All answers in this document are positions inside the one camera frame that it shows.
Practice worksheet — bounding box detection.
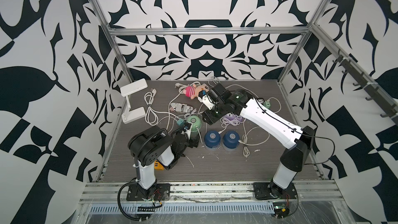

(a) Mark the purple power strip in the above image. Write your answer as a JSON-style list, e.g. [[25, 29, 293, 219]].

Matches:
[[224, 115, 245, 123]]

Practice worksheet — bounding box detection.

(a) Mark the beige USB cable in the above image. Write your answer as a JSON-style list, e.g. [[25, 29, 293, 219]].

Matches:
[[239, 97, 282, 158]]

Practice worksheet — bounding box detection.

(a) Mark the plush doll pink shirt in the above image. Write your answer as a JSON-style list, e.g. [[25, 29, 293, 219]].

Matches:
[[182, 84, 209, 100]]

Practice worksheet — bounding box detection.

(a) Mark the green adapter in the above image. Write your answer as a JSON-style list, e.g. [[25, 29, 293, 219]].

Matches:
[[263, 100, 271, 109]]

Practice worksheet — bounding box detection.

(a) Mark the orange power strip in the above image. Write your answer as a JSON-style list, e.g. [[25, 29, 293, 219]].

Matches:
[[154, 160, 165, 171]]

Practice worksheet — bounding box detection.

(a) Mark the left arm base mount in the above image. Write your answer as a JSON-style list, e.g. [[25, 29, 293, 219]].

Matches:
[[126, 183, 171, 201]]

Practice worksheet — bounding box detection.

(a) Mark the white bundled power cord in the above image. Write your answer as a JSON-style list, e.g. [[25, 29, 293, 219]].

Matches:
[[144, 88, 175, 127]]

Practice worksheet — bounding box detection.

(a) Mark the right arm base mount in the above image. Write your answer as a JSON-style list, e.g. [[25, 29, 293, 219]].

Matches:
[[252, 181, 297, 200]]

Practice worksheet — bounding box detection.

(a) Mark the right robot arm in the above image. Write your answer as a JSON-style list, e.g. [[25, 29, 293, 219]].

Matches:
[[199, 84, 315, 190]]

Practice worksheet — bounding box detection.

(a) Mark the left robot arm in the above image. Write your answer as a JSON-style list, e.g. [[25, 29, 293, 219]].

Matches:
[[127, 126, 200, 191]]

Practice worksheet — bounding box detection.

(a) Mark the white desk lamp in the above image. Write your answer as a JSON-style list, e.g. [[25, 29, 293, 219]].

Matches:
[[121, 79, 148, 124]]

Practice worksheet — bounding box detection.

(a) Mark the teal adapter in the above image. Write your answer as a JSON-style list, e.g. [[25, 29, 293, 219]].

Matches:
[[176, 119, 186, 127]]

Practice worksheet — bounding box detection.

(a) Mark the wall hook rack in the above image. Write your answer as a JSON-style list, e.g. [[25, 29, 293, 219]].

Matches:
[[333, 49, 398, 125]]

